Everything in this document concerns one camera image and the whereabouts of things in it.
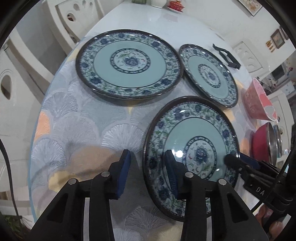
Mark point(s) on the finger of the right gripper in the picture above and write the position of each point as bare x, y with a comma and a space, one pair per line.
234, 162
250, 161

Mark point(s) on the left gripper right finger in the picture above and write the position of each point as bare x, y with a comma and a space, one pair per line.
175, 171

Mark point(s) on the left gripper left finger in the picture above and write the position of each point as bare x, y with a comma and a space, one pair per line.
119, 172

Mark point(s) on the red steel bowl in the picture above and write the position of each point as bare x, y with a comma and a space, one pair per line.
264, 145

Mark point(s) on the pink ceramic bowl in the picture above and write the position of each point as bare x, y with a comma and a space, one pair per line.
257, 103

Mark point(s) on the small blue floral plate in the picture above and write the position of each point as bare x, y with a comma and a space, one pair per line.
209, 75

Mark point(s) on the large blue floral plate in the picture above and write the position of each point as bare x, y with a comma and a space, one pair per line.
129, 64

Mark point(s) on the fan pattern tablecloth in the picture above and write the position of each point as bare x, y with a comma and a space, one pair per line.
79, 134

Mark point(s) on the white chair near right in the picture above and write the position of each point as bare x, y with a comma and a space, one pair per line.
284, 113

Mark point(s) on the white chair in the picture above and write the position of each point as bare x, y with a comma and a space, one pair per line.
70, 20
24, 81
284, 113
248, 56

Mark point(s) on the white chair far right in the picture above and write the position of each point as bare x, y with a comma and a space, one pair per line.
248, 56

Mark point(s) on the white chair near left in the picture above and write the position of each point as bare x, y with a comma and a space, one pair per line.
24, 81

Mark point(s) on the top framed picture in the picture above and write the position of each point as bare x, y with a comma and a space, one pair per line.
252, 6

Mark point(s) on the white chair far left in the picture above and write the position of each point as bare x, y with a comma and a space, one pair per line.
70, 20

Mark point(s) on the red lidded teacup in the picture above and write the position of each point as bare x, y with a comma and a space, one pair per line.
176, 5

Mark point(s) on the black plastic frame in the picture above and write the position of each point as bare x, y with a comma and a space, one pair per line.
228, 57

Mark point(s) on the framed wall picture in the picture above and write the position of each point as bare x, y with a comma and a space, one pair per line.
278, 39

